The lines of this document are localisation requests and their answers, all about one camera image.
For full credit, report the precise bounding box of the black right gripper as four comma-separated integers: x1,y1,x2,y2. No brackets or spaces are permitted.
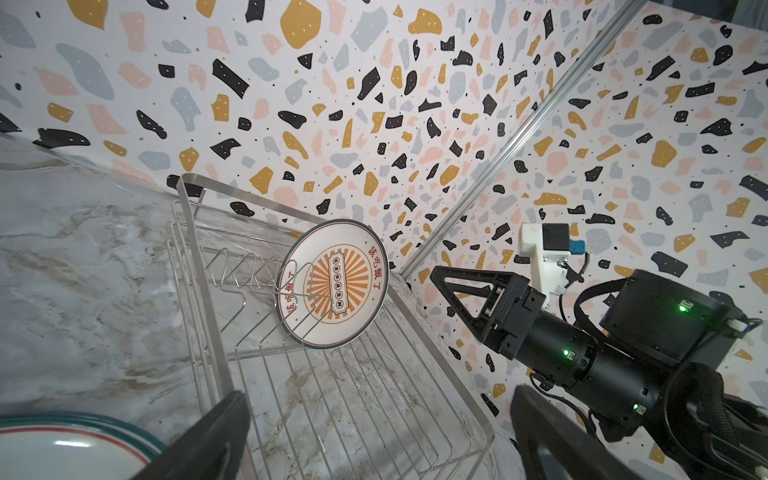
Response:
429,266,546,359

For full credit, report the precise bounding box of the sunburst plate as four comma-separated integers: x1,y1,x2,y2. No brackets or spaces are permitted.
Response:
276,219,389,350

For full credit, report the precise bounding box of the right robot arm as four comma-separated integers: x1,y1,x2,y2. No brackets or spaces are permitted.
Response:
430,266,767,479

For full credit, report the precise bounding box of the aluminium corner post right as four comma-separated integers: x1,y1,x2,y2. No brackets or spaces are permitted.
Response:
398,0,646,280

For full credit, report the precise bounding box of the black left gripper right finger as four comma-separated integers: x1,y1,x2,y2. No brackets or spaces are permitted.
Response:
511,385,639,479

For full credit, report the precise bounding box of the wire dish rack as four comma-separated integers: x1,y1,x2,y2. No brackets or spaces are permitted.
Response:
167,174,495,479

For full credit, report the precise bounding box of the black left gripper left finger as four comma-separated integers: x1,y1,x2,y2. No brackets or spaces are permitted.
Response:
134,391,250,480

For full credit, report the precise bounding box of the white plate red rim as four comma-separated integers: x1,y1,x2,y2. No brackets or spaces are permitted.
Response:
1,412,166,479

